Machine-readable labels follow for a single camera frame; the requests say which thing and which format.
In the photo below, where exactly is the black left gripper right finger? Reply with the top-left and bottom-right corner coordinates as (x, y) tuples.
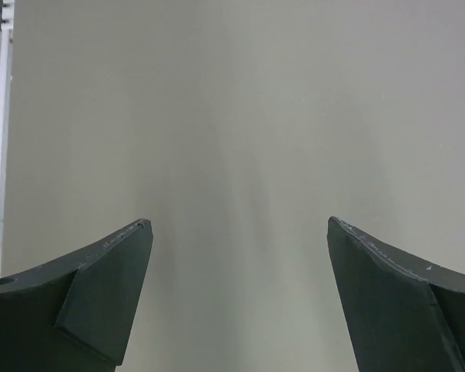
(327, 217), (465, 371)

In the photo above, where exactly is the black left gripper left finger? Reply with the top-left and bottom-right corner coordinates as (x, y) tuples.
(0, 219), (153, 371)

